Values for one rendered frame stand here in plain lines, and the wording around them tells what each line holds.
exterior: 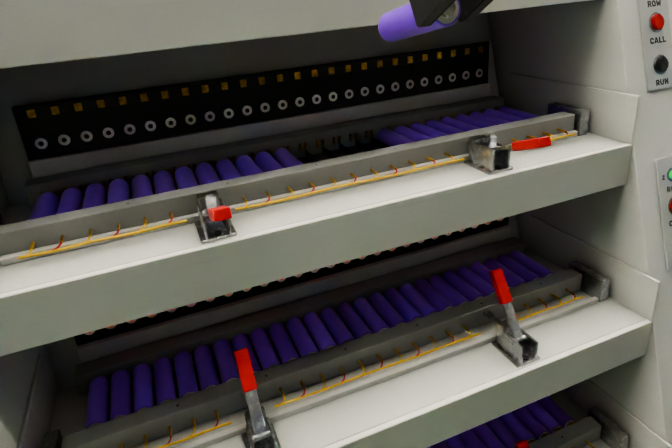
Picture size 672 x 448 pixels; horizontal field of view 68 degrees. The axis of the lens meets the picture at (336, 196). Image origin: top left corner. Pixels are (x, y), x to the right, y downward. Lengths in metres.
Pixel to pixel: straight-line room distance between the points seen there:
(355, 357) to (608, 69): 0.40
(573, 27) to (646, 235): 0.24
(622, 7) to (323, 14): 0.31
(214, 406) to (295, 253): 0.17
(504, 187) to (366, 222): 0.14
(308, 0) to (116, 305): 0.28
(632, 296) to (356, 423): 0.34
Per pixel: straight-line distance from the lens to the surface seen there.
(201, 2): 0.41
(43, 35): 0.41
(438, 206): 0.46
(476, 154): 0.51
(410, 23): 0.30
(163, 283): 0.40
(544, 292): 0.63
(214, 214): 0.33
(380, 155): 0.48
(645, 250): 0.63
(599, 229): 0.66
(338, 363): 0.52
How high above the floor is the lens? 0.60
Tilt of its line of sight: 7 degrees down
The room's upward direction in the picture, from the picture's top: 11 degrees counter-clockwise
